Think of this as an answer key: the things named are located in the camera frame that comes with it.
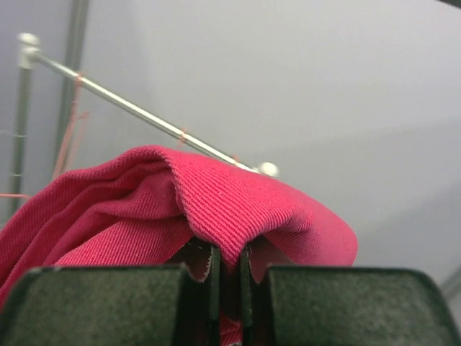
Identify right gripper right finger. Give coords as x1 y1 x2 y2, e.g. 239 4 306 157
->
240 247 460 346

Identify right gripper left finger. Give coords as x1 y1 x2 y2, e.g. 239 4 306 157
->
1 241 220 345

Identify magenta trousers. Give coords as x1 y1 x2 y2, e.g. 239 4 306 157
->
0 145 359 346

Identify pink wire hanger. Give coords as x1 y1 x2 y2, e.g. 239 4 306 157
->
177 128 187 149
1 68 89 200

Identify silver clothes rack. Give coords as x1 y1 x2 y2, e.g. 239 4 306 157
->
8 32 279 215

